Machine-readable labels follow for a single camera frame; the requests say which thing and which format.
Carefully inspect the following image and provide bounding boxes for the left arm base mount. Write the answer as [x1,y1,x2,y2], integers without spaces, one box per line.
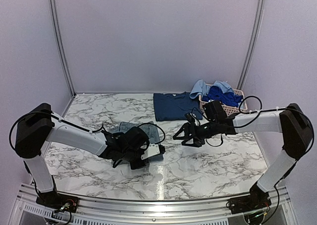
[36,191,79,213]

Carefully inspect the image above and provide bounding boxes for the dark blue t-shirt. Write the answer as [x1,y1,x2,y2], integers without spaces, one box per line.
[153,92,203,121]

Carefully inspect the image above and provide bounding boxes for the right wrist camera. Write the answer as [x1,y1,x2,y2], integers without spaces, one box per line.
[185,113,201,126]

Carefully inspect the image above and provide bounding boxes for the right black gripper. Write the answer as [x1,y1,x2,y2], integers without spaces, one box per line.
[173,119,218,147]

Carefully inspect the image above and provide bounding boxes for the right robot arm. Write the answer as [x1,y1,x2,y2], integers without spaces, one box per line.
[173,100,315,209]

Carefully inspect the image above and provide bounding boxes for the aluminium corner post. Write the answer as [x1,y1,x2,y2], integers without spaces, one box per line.
[237,0,265,90]
[49,0,76,98]

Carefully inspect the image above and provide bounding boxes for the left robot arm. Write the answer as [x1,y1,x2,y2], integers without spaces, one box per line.
[9,103,150,208]

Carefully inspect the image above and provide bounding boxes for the royal blue printed garment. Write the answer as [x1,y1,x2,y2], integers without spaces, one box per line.
[202,86,244,108]

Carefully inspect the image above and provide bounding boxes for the right aluminium corner post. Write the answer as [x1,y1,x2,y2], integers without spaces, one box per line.
[237,0,265,90]

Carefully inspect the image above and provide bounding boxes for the pink plastic laundry basket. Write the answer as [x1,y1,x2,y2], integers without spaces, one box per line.
[198,82,248,115]

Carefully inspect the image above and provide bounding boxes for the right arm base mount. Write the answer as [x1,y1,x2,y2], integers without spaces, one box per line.
[226,193,271,214]

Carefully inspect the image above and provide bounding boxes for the left aluminium corner post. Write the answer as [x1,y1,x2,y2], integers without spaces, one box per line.
[49,0,76,98]

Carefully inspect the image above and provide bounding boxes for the light blue cloth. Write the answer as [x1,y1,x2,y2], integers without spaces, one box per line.
[189,79,210,100]

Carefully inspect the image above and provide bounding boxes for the light blue denim jeans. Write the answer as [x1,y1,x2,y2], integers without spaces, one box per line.
[109,121,165,163]

